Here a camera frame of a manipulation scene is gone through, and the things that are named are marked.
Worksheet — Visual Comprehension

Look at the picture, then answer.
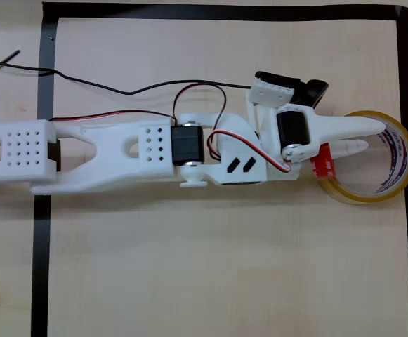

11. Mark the small red tape roll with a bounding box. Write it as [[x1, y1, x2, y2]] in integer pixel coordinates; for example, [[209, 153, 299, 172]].
[[310, 143, 336, 180]]

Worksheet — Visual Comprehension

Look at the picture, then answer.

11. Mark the large clear tape roll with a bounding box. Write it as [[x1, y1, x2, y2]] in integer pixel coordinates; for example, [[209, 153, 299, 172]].
[[317, 110, 408, 205]]

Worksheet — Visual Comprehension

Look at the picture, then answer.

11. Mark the long horizontal black tape strip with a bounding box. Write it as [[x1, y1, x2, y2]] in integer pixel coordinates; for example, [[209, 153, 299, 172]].
[[41, 1, 408, 22]]

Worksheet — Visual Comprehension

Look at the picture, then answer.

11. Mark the grey-black vertical tape strip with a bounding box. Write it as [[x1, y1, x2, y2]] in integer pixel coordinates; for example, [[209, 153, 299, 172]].
[[30, 13, 60, 337]]

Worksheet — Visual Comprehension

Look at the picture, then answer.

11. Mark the thin metal screwdriver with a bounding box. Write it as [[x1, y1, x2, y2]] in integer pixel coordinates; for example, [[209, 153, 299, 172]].
[[0, 49, 21, 84]]

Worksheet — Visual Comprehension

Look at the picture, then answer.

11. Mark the red white gripper servo wire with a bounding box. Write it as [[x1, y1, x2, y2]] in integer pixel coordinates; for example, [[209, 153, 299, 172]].
[[206, 130, 293, 173]]

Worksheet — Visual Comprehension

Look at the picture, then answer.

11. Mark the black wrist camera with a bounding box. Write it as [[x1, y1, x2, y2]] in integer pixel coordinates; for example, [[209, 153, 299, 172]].
[[254, 71, 330, 108]]

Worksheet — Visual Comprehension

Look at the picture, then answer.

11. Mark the thin black cable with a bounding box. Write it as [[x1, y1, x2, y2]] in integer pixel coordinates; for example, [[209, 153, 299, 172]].
[[0, 55, 254, 96]]

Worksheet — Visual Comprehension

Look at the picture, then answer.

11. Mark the red black arm wire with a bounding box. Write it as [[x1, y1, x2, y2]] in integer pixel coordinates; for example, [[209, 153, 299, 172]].
[[48, 82, 228, 124]]

